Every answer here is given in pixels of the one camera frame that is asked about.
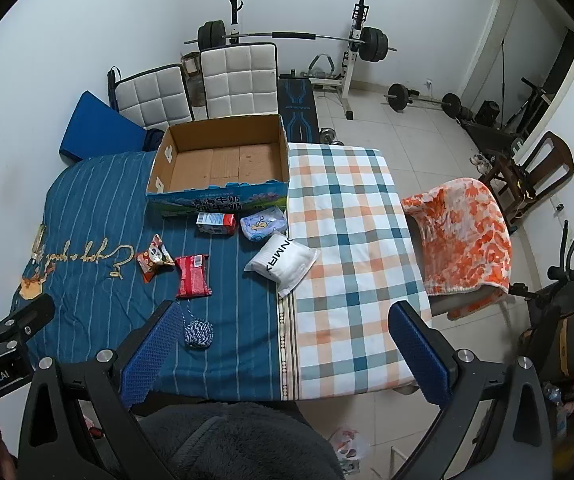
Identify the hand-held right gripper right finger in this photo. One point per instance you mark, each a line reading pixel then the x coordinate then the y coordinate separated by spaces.
pixel 417 355

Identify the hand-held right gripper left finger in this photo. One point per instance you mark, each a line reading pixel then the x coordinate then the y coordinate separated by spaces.
pixel 152 355

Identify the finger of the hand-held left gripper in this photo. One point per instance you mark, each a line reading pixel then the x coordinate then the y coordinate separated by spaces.
pixel 27 320

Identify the blue and white yarn ball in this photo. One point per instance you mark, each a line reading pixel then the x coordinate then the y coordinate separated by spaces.
pixel 198 334

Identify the red snack packet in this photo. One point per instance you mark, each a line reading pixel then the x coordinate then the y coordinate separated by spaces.
pixel 193 276

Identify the orange snack packet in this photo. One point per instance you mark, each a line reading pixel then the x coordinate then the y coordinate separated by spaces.
pixel 154 257

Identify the small milk carton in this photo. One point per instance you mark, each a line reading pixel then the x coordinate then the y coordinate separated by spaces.
pixel 215 224

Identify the white soft packet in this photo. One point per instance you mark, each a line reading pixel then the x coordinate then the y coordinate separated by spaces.
pixel 284 262

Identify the light blue tissue pack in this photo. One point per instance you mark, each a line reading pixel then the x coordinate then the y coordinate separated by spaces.
pixel 263 224

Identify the cardboard box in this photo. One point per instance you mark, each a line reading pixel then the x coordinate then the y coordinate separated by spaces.
pixel 227 165

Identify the clear plastic bag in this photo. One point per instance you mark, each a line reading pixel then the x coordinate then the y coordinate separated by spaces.
pixel 347 442

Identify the person's dark fleece clothing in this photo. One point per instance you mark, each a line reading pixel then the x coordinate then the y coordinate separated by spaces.
pixel 237 445

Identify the blue striped blanket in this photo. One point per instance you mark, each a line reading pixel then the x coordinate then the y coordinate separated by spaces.
pixel 92 210

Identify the orange and white towel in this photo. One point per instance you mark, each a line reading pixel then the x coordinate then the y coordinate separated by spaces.
pixel 462 235

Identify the plaid bed sheet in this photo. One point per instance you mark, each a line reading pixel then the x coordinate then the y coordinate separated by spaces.
pixel 352 240

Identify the blue foam mat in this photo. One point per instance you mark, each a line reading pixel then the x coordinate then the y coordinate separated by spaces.
pixel 97 130

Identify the dark blue cloth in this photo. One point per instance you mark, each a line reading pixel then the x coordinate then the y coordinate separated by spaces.
pixel 153 140

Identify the chrome dumbbell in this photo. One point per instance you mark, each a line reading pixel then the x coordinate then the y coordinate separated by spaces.
pixel 329 136

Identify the black exercise machine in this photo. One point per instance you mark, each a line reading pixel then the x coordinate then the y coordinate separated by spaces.
pixel 497 132

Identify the wooden chair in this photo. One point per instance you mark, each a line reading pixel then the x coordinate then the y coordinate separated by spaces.
pixel 549 155

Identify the black speaker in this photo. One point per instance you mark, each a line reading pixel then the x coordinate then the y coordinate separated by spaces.
pixel 487 112

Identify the white padded chair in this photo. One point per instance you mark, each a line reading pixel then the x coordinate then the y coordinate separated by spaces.
pixel 154 97
pixel 239 80

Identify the short barbell with black plates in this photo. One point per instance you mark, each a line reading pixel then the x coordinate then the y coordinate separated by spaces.
pixel 398 95

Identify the black weight bench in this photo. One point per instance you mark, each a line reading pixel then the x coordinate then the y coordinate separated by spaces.
pixel 297 105

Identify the white barbell rack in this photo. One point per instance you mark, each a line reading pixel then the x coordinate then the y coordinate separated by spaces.
pixel 353 67

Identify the long barbell with black plates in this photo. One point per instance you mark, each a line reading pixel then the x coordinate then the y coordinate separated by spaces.
pixel 372 42

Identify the grey exercise frame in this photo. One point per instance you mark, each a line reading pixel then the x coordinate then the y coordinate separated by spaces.
pixel 324 67

